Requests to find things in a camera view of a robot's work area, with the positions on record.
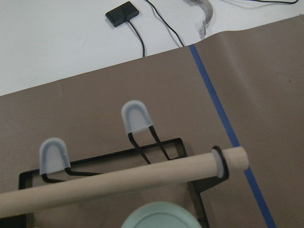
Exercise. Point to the light green cup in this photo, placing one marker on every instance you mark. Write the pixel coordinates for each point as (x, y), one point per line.
(161, 215)

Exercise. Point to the small black puck device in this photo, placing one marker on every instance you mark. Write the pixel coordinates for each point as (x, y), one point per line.
(122, 14)

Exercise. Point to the metal stand with green clip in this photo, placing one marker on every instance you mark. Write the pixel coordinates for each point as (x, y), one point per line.
(207, 9)

